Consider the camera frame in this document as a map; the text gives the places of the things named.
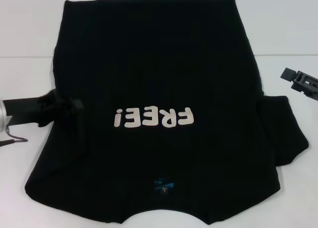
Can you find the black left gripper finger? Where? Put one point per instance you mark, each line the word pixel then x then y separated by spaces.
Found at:
pixel 77 105

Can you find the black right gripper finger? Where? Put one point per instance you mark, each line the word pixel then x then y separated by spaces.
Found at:
pixel 287 74
pixel 306 91

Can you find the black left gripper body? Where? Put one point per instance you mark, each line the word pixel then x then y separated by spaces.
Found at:
pixel 22 108

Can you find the black shirt with FREE print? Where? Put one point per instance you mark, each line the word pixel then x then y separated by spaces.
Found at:
pixel 149 64

